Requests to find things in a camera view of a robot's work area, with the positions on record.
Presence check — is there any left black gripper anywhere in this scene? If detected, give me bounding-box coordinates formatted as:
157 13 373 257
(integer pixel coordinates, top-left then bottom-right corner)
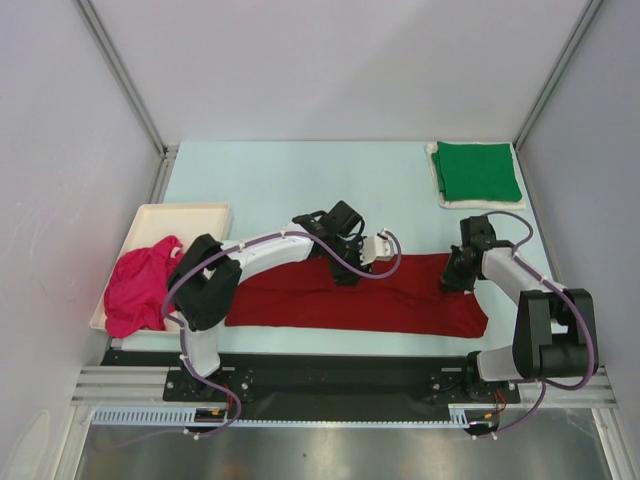
325 235 372 287

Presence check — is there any dark red t shirt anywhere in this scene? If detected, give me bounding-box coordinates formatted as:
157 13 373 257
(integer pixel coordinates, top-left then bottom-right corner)
225 253 488 338

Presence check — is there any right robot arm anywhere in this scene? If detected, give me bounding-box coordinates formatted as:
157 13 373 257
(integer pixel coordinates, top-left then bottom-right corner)
440 211 599 401

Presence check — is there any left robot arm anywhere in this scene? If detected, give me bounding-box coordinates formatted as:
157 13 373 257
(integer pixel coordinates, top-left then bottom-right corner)
167 201 370 400

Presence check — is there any folded green t shirt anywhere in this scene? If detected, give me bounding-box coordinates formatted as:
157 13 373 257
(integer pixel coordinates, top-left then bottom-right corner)
431 142 523 203

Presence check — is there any folded white t shirt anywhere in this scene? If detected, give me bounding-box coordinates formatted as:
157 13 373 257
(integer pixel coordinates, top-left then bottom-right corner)
423 142 527 211

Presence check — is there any pink t shirt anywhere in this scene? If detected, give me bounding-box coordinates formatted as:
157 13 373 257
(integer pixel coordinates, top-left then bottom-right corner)
103 235 184 339

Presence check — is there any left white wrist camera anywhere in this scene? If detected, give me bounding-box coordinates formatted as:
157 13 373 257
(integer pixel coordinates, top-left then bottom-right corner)
359 230 396 265

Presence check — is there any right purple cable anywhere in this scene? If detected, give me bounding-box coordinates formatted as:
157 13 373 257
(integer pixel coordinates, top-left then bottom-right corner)
469 209 599 441

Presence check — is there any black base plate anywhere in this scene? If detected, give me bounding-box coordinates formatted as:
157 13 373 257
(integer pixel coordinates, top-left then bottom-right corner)
101 349 521 417

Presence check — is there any white cable duct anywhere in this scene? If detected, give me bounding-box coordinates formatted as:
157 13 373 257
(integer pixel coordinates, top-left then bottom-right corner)
92 405 497 429

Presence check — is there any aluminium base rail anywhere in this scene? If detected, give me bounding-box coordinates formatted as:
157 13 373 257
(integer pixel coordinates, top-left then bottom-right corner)
71 366 618 409

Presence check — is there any right aluminium frame post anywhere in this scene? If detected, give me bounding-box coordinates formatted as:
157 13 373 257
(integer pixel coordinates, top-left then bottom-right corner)
513 0 609 151

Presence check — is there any aluminium frame post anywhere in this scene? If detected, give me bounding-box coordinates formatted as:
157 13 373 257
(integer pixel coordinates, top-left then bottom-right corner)
72 0 179 204
513 0 609 151

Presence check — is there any left aluminium frame post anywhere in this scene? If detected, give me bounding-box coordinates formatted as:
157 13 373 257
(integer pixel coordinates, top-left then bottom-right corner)
72 0 179 204

